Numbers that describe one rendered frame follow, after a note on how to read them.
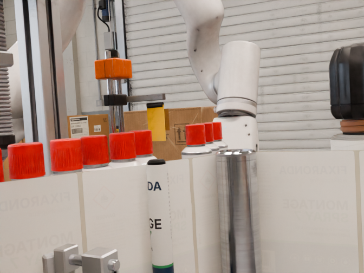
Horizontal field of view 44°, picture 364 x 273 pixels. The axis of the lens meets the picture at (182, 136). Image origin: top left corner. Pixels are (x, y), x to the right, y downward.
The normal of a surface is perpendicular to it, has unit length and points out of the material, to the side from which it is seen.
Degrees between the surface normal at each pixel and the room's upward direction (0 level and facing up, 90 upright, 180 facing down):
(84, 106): 90
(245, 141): 69
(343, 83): 90
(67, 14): 121
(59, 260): 90
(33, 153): 90
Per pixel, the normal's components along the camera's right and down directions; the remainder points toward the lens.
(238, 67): -0.17, -0.26
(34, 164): 0.68, 0.00
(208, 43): 0.56, 0.64
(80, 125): 0.92, -0.04
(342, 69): -0.83, 0.07
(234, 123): -0.44, -0.33
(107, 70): -0.48, 0.07
